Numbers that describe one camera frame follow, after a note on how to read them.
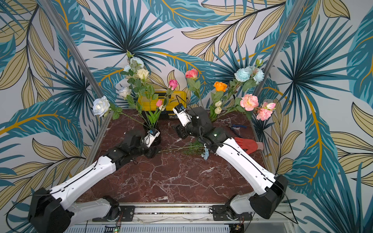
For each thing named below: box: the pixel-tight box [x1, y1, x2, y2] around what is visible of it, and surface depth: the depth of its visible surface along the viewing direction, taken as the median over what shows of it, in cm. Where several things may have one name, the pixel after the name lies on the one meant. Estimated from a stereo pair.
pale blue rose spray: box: [229, 58, 265, 97], surface depth 70 cm
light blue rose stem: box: [158, 141, 210, 160], surface depth 98 cm
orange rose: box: [209, 81, 228, 122], surface depth 83 cm
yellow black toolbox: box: [137, 90, 187, 120], surface depth 87 cm
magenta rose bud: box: [164, 79, 179, 106], surface depth 76 cm
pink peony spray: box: [234, 93, 277, 121], surface depth 61 cm
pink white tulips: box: [146, 99, 167, 129], surface depth 87 cm
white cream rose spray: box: [118, 49, 159, 101], surface depth 83 cm
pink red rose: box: [185, 68, 203, 108], surface depth 83 cm
